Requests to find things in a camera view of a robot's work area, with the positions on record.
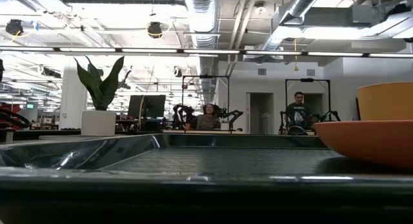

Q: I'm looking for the orange round plate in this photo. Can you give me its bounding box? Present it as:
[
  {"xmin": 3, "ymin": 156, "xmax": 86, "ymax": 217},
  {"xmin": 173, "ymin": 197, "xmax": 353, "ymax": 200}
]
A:
[{"xmin": 313, "ymin": 119, "xmax": 413, "ymax": 170}]

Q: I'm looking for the yellow-orange plastic cup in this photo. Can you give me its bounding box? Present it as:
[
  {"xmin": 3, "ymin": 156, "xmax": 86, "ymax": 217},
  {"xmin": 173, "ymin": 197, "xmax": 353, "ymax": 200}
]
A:
[{"xmin": 356, "ymin": 81, "xmax": 413, "ymax": 122}]

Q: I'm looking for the dark green plastic tray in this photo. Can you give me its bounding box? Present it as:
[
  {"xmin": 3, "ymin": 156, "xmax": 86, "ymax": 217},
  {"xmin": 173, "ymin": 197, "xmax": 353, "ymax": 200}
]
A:
[{"xmin": 0, "ymin": 133, "xmax": 413, "ymax": 224}]

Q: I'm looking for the person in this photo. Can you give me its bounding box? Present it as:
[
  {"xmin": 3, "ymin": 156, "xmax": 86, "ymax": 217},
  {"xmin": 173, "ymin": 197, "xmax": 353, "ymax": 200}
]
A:
[
  {"xmin": 192, "ymin": 103, "xmax": 223, "ymax": 131},
  {"xmin": 285, "ymin": 91, "xmax": 312, "ymax": 135}
]

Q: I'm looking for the black background monitor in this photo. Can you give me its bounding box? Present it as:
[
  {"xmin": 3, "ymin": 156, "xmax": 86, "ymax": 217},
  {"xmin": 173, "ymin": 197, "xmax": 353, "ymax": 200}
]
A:
[{"xmin": 127, "ymin": 94, "xmax": 167, "ymax": 119}]

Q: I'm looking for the long ceiling light strip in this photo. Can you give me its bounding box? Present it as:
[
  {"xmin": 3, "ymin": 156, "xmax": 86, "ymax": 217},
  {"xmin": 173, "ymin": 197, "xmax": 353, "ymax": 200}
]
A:
[{"xmin": 0, "ymin": 45, "xmax": 413, "ymax": 59}]

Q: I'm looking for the green snake plant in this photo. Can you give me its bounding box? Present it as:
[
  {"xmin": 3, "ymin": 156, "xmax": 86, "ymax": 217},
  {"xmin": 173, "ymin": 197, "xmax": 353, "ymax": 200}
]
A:
[{"xmin": 74, "ymin": 55, "xmax": 125, "ymax": 112}]

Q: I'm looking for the white plant pot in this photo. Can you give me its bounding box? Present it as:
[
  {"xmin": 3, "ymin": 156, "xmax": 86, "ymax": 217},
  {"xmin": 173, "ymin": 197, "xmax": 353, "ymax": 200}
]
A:
[{"xmin": 81, "ymin": 110, "xmax": 117, "ymax": 137}]

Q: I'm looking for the black background rig frame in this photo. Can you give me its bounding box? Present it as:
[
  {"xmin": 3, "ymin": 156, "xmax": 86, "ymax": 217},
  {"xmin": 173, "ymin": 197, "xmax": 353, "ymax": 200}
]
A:
[
  {"xmin": 181, "ymin": 74, "xmax": 231, "ymax": 132},
  {"xmin": 284, "ymin": 77, "xmax": 332, "ymax": 135}
]

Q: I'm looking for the silver ventilation duct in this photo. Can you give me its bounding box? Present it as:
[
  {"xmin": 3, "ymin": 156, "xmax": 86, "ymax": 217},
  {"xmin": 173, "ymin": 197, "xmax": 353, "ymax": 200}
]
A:
[{"xmin": 182, "ymin": 0, "xmax": 223, "ymax": 104}]

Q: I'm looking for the black ceiling-hung camera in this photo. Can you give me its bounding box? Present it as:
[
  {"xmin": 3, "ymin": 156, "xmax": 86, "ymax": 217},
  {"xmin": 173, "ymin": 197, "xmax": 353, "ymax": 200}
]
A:
[
  {"xmin": 5, "ymin": 19, "xmax": 25, "ymax": 37},
  {"xmin": 146, "ymin": 21, "xmax": 164, "ymax": 39}
]

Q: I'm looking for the black aluminium table frame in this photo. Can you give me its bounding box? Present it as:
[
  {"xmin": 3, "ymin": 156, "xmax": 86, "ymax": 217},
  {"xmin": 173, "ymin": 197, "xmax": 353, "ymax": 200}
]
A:
[{"xmin": 0, "ymin": 128, "xmax": 82, "ymax": 137}]

